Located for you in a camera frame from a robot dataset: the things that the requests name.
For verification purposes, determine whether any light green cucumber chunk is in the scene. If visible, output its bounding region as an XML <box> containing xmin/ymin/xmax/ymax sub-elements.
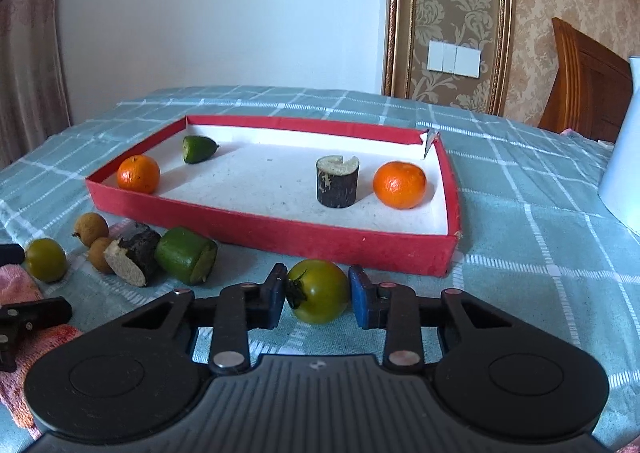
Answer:
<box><xmin>155</xmin><ymin>227</ymin><xmax>218</xmax><ymax>285</ymax></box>

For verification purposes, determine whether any pink white cloth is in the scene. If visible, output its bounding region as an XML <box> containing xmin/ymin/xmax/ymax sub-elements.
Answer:
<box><xmin>560</xmin><ymin>128</ymin><xmax>615</xmax><ymax>146</ymax></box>

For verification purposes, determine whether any orange tangerine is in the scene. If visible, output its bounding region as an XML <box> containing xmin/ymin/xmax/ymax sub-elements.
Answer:
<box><xmin>373</xmin><ymin>160</ymin><xmax>427</xmax><ymax>210</ymax></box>
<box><xmin>117</xmin><ymin>154</ymin><xmax>162</xmax><ymax>195</ymax></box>

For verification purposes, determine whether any green tomato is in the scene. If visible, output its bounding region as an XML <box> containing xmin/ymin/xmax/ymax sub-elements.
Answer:
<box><xmin>25</xmin><ymin>238</ymin><xmax>68</xmax><ymax>282</ymax></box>
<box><xmin>286</xmin><ymin>259</ymin><xmax>351</xmax><ymax>325</ymax></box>

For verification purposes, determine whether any red cardboard box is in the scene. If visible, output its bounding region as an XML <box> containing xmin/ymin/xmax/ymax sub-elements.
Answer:
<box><xmin>85</xmin><ymin>114</ymin><xmax>460</xmax><ymax>278</ymax></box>

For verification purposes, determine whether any notched dark sugarcane piece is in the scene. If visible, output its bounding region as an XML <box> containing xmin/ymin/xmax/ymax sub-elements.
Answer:
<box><xmin>316</xmin><ymin>154</ymin><xmax>361</xmax><ymax>209</ymax></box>

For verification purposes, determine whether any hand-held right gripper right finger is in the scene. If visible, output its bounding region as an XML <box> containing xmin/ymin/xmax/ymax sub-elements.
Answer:
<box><xmin>348</xmin><ymin>264</ymin><xmax>506</xmax><ymax>374</ymax></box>

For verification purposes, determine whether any gilded wall frame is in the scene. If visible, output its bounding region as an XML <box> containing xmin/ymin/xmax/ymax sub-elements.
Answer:
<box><xmin>382</xmin><ymin>0</ymin><xmax>515</xmax><ymax>116</ymax></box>

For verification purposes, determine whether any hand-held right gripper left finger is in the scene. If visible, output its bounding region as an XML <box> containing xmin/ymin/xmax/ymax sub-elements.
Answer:
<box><xmin>120</xmin><ymin>263</ymin><xmax>289</xmax><ymax>375</ymax></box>

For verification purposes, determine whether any brown longan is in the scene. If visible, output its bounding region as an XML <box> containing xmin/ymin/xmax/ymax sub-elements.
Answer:
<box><xmin>88</xmin><ymin>237</ymin><xmax>116</xmax><ymax>275</ymax></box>
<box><xmin>73</xmin><ymin>213</ymin><xmax>109</xmax><ymax>249</ymax></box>

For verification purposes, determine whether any pink towel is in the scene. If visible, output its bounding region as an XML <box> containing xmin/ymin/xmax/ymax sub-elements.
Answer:
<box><xmin>0</xmin><ymin>263</ymin><xmax>83</xmax><ymax>440</ymax></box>

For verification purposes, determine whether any dark green cucumber end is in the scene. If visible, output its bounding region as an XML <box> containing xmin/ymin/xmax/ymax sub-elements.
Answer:
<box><xmin>182</xmin><ymin>136</ymin><xmax>220</xmax><ymax>165</ymax></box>

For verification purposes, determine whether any wooden headboard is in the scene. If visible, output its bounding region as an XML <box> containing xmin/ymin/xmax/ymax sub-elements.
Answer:
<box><xmin>537</xmin><ymin>17</ymin><xmax>633</xmax><ymax>144</ymax></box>

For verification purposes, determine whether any white wall switch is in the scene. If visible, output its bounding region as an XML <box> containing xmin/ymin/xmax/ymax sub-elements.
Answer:
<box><xmin>427</xmin><ymin>40</ymin><xmax>482</xmax><ymax>79</ymax></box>

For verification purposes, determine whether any white electric kettle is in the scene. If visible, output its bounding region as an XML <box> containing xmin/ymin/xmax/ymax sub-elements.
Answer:
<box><xmin>598</xmin><ymin>56</ymin><xmax>640</xmax><ymax>236</ymax></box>

